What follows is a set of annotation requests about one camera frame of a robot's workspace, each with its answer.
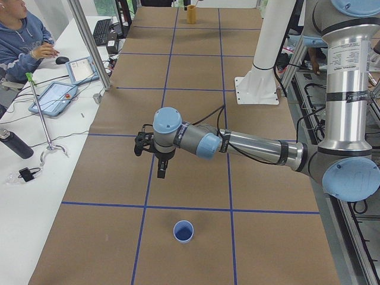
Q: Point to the black water bottle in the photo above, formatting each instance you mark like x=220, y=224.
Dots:
x=16, y=144

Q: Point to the person in blue hoodie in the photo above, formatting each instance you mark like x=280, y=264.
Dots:
x=25, y=41

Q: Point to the blue teach pendant far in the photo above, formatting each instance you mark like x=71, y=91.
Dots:
x=82, y=71

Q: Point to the small black adapter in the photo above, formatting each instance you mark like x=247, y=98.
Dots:
x=28, y=174

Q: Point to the metal reacher stick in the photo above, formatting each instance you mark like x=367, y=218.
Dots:
x=51, y=147

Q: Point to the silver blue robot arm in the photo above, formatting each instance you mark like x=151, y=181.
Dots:
x=341, y=162

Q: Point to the blue teach pendant near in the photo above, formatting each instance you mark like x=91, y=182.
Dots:
x=56, y=97

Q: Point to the blue teach pendant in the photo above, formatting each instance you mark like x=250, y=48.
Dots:
x=56, y=97
x=82, y=71

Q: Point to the aluminium frame post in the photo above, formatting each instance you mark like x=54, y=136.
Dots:
x=83, y=27

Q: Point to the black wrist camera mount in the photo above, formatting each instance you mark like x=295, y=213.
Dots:
x=144, y=141

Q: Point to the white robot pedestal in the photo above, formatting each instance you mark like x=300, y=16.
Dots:
x=258, y=86

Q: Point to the tan wooden cup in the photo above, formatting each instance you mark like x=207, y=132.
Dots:
x=191, y=16

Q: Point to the small metal cylinder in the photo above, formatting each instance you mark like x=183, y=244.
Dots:
x=97, y=98

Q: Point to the blue plastic cup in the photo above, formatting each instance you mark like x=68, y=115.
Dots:
x=183, y=231

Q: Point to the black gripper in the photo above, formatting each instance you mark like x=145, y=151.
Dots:
x=164, y=156

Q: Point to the black keyboard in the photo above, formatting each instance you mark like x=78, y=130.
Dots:
x=101, y=31

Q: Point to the black computer mouse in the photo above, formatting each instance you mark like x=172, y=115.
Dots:
x=61, y=60

